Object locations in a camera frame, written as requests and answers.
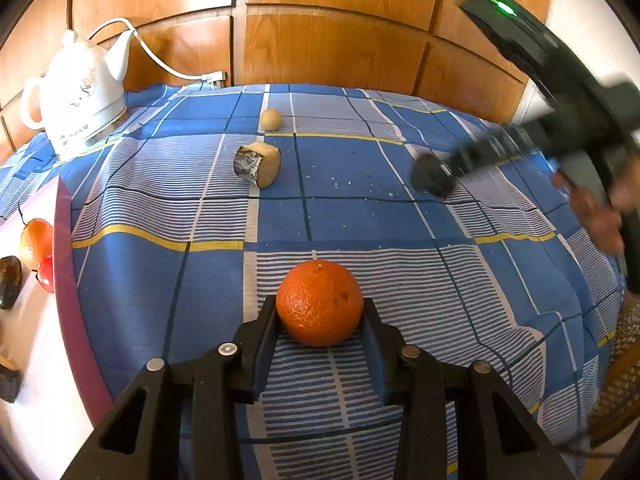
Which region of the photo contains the person's right hand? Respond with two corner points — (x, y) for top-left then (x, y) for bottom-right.
(552, 170), (640, 256)

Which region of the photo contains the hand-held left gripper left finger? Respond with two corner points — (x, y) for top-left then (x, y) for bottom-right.
(60, 294), (281, 480)

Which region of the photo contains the orange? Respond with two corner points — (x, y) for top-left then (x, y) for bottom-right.
(19, 217), (55, 271)
(275, 259), (365, 347)

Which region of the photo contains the cut fruit with dark skin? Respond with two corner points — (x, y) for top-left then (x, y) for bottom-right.
(0, 355), (23, 405)

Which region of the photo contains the white ceramic electric kettle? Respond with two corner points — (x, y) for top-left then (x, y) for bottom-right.
(20, 30), (133, 162)

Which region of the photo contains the cut wood log piece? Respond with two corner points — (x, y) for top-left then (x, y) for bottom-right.
(233, 141), (282, 190)

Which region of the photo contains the white power cord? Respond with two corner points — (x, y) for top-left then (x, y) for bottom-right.
(87, 17), (211, 81)

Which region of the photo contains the white tray with pink rim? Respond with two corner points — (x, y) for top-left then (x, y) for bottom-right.
(0, 176), (116, 480)

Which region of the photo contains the small red fruit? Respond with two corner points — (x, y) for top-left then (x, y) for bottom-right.
(36, 256), (57, 293)

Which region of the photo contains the wicker chair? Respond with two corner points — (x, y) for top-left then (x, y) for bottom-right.
(590, 300), (640, 448)

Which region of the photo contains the dark brown fruit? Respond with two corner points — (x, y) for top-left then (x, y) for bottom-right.
(0, 255), (23, 311)

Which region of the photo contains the blue plaid tablecloth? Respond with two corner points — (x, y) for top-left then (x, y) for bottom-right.
(0, 82), (626, 480)

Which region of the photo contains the wooden wardrobe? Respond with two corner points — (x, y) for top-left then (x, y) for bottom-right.
(0, 0), (556, 161)

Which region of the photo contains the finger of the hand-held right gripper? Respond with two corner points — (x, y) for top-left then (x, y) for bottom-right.
(410, 127), (511, 200)

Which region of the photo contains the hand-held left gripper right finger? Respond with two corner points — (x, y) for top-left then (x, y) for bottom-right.
(361, 298), (576, 480)

